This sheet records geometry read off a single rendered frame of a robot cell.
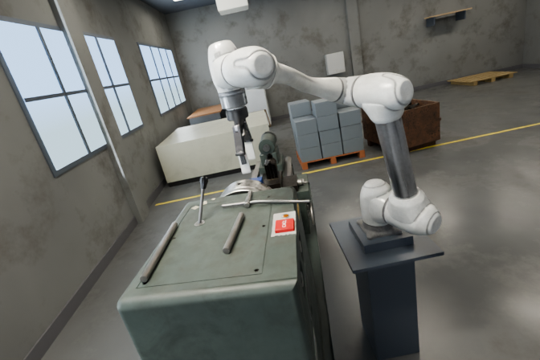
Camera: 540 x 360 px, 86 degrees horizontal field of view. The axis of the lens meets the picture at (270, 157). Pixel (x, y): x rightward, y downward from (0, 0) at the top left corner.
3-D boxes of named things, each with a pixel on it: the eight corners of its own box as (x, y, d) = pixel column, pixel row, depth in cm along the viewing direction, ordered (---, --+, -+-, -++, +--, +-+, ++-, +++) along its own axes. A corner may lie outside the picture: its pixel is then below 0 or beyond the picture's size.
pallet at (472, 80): (491, 75, 885) (491, 71, 881) (518, 76, 794) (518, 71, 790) (446, 84, 886) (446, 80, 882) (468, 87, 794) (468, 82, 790)
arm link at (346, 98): (327, 74, 123) (351, 71, 112) (357, 79, 133) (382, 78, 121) (323, 105, 125) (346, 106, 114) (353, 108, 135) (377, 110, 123)
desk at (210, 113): (232, 130, 889) (225, 103, 863) (228, 143, 739) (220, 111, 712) (206, 136, 889) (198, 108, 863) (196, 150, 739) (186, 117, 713)
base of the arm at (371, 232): (384, 212, 169) (383, 203, 167) (403, 233, 148) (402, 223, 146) (353, 218, 169) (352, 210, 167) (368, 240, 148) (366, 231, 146)
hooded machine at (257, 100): (272, 121, 888) (260, 67, 838) (273, 126, 819) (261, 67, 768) (244, 127, 889) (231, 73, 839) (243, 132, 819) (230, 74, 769)
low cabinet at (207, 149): (187, 159, 675) (177, 128, 652) (272, 141, 674) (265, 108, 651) (168, 187, 520) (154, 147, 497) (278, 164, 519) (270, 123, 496)
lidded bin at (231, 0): (250, 10, 480) (246, -10, 472) (249, 5, 440) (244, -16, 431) (220, 16, 482) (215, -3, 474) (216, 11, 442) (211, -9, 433)
